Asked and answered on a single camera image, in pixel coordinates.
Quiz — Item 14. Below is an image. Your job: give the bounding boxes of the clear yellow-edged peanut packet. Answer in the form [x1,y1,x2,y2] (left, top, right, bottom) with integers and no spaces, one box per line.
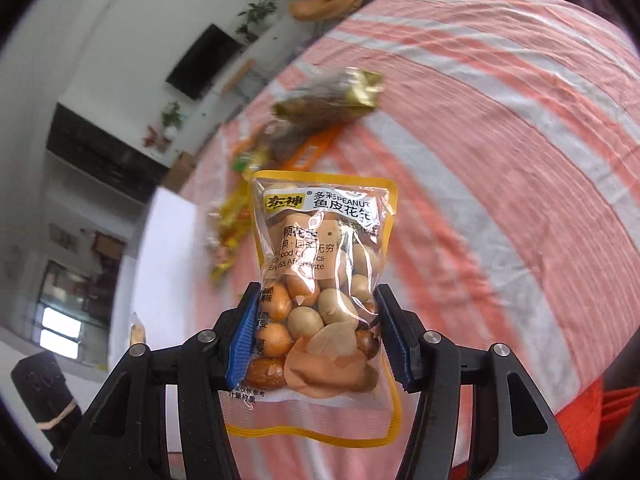
[224,170,403,447]

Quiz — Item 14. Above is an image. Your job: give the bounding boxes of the black television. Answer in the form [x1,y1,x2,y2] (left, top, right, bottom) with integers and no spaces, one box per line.
[165,23,246,101]

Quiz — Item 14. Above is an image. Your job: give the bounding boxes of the red flower decoration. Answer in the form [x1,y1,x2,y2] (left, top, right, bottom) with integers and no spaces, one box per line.
[142,126,169,155]

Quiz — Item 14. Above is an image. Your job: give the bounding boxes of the blue-edged orange snack bag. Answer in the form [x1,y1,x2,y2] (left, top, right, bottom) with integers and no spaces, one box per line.
[231,142,273,181]

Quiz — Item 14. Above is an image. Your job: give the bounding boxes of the dark cabinet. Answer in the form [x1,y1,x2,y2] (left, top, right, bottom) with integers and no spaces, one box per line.
[46,102,169,206]

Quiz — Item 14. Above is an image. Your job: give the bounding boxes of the large potted plant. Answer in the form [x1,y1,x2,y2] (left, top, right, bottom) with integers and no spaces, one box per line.
[235,0,279,44]

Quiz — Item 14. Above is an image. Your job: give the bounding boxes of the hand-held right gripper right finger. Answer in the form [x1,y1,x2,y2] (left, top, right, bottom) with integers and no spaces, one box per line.
[372,284,583,480]

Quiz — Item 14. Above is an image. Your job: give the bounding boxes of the leafy plant in white pot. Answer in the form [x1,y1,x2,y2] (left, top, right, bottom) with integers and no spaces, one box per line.
[159,101,187,137]

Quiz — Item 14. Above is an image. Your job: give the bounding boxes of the clear gold-tipped nut bag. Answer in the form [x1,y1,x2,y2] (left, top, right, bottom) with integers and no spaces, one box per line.
[270,69,385,128]

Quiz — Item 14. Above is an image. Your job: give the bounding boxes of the orange-edged dark snack packet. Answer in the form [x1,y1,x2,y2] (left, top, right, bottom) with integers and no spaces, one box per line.
[277,127,346,173]

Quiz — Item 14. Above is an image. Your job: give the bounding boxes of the yellow snack packet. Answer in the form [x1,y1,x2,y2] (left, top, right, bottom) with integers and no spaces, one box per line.
[206,185,257,287]

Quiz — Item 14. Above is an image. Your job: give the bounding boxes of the cardboard box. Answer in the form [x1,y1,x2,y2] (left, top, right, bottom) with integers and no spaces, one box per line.
[164,152,199,192]

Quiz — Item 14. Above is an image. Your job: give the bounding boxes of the red cloth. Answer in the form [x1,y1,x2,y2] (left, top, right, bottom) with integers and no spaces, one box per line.
[575,374,640,463]

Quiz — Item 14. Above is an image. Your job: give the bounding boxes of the white board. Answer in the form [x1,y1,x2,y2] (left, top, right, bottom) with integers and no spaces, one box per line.
[106,186,202,480]

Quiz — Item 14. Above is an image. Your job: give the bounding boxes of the striped orange grey tablecloth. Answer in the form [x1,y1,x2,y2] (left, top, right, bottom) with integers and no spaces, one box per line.
[177,0,640,480]

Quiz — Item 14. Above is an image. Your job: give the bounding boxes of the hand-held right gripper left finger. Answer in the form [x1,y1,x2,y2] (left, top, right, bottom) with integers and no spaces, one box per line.
[57,282,263,480]

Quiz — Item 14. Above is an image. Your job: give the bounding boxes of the black bag with tan strap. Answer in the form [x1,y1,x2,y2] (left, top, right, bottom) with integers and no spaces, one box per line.
[10,351,84,480]

